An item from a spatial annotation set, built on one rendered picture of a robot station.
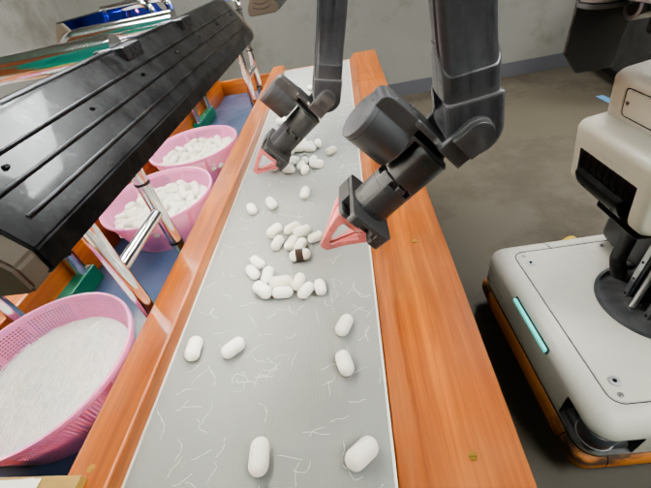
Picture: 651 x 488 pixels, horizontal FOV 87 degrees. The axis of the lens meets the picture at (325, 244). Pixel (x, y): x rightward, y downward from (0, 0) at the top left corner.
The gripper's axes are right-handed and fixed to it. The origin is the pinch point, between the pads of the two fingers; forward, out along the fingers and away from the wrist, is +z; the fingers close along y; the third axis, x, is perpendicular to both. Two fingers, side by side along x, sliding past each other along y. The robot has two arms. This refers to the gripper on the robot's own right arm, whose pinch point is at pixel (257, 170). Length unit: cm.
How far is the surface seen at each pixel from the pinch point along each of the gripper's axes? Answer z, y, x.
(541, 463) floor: -5, 41, 100
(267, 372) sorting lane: -6, 52, 8
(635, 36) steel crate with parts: -148, -194, 161
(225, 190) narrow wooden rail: 5.0, 7.6, -3.8
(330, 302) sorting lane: -13.0, 41.4, 13.4
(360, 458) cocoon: -17, 63, 14
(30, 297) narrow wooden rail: 30, 35, -21
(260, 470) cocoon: -9, 64, 8
